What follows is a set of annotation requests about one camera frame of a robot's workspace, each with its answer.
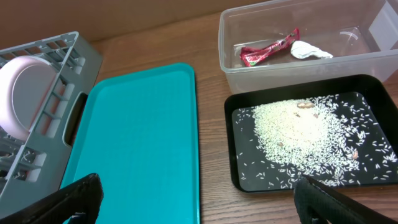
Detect red snack wrapper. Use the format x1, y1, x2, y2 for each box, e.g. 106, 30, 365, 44
239, 28, 300, 67

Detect grey dishwasher rack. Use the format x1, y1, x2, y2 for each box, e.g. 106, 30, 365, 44
1, 32, 103, 217

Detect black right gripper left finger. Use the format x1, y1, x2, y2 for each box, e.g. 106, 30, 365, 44
1, 173, 104, 224

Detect white round plate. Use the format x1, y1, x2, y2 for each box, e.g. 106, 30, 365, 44
1, 56, 57, 141

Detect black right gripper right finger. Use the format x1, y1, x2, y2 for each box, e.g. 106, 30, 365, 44
294, 175, 397, 224

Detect white rice grains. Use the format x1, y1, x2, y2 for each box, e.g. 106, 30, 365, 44
231, 92, 397, 192

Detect white tissue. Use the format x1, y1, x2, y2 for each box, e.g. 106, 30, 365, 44
290, 40, 333, 59

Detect teal plastic tray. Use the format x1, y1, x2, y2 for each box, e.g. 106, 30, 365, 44
62, 63, 200, 224

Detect clear plastic bin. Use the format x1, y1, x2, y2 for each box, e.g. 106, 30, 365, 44
218, 0, 397, 93

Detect black food waste tray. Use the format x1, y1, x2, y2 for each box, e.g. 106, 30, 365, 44
224, 75, 397, 193

